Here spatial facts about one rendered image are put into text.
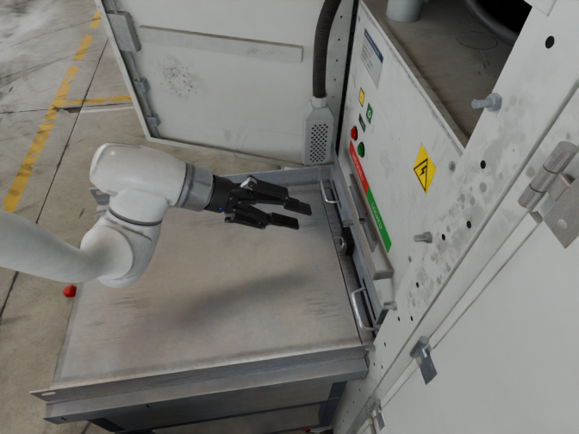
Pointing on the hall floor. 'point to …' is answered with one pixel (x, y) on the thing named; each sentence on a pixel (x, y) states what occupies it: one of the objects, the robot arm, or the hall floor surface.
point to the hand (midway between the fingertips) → (292, 213)
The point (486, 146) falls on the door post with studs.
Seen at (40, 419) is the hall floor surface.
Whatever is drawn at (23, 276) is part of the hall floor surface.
